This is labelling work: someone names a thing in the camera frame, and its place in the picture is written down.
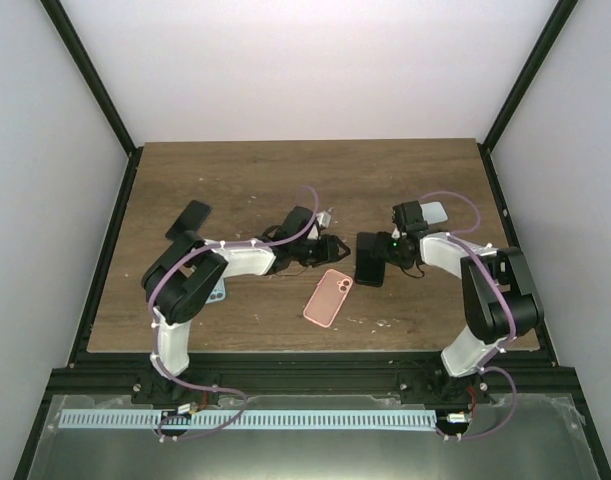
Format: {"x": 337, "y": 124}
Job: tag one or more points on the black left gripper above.
{"x": 328, "y": 251}

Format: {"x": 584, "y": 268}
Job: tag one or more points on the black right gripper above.
{"x": 379, "y": 249}

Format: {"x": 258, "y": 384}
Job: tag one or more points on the black phone case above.
{"x": 369, "y": 269}

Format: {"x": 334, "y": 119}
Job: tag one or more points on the white phone dual camera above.
{"x": 433, "y": 213}

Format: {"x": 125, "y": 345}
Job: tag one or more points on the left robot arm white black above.
{"x": 182, "y": 280}

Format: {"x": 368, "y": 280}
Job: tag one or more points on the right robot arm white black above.
{"x": 500, "y": 300}

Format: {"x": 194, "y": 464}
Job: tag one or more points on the pink phone case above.
{"x": 327, "y": 299}

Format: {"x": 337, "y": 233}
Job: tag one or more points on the light blue phone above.
{"x": 218, "y": 293}

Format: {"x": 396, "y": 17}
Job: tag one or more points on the dark blue phone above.
{"x": 191, "y": 218}

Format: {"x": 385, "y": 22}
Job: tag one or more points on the metal front plate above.
{"x": 531, "y": 436}

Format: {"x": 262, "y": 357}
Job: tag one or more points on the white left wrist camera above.
{"x": 323, "y": 219}

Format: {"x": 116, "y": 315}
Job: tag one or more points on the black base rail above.
{"x": 417, "y": 377}

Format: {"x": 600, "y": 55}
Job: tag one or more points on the black frame post left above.
{"x": 77, "y": 51}

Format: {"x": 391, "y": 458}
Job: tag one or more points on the black frame post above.
{"x": 77, "y": 51}
{"x": 547, "y": 38}

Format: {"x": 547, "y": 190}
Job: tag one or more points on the black frame post right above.
{"x": 547, "y": 38}

